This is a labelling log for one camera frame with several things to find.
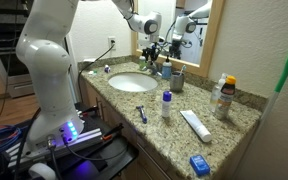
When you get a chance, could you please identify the white oval sink basin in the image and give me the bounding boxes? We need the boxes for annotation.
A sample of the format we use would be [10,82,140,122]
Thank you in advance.
[107,72,159,93]

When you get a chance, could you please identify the grey drawer unit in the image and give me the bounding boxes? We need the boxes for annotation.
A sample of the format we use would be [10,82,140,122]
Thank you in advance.
[6,73,36,100]

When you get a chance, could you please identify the chrome faucet with handle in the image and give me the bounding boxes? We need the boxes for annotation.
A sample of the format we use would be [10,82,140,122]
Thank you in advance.
[141,61,162,77]

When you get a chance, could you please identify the wooden framed wall mirror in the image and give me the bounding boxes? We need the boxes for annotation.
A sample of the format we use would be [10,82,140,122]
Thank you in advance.
[130,0,226,78]

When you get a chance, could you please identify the green soap pump bottle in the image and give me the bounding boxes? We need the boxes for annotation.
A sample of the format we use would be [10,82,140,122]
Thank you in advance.
[138,54,148,71]

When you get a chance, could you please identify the white bottle with blue cap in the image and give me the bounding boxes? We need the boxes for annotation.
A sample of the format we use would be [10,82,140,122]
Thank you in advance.
[161,90,173,119]

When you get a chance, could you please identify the grey metal cup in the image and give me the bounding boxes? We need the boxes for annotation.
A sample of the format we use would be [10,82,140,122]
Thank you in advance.
[169,71,186,93]

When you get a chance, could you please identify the blue and red cable coil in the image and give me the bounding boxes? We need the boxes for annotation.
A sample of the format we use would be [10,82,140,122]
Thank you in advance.
[0,124,24,156]

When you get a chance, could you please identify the white tape roll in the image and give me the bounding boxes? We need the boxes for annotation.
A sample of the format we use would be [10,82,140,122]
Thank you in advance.
[28,162,57,180]

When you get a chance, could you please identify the wooden vanity cabinet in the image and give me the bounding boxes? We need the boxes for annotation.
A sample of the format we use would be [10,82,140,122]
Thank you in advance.
[79,77,252,180]

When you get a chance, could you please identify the white wall power outlet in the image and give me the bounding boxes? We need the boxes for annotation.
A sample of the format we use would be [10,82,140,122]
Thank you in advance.
[107,35,117,51]

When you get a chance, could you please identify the black power cable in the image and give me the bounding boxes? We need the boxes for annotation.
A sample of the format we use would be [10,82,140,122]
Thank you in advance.
[76,41,116,103]

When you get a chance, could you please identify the blue soap pump bottle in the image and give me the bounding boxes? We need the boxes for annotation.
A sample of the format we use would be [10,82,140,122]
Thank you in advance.
[161,55,173,80]

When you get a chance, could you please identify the black base cable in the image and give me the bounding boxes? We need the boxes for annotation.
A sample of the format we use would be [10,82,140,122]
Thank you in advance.
[61,134,129,162]

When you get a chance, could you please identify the white cream tube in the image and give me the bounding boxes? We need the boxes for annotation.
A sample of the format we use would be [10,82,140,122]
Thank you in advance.
[179,109,213,143]

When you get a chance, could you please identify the green and white mop handle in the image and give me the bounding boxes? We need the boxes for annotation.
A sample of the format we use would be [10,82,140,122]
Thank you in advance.
[258,33,288,126]

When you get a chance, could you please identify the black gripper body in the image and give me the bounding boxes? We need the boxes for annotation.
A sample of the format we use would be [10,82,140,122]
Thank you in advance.
[141,42,162,60]

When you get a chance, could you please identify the red black clamp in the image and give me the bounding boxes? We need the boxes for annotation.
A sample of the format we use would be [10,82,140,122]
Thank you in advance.
[77,105,100,118]
[101,122,125,142]

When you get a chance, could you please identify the blue razor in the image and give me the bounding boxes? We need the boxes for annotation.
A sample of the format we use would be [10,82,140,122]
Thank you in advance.
[135,105,148,124]

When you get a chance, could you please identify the clear plastic bottle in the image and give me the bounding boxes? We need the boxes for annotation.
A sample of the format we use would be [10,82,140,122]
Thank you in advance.
[208,72,229,113]

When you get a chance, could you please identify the blue dental floss box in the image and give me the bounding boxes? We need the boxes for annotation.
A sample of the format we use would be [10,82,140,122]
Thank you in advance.
[189,154,211,177]

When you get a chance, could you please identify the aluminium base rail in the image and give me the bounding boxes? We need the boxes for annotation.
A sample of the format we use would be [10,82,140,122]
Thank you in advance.
[3,128,105,169]

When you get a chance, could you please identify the black robot cart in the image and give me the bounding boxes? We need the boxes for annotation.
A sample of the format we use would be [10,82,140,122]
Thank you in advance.
[50,102,139,180]

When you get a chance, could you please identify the orange capped spray can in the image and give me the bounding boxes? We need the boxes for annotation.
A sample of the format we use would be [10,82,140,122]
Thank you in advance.
[213,75,237,121]

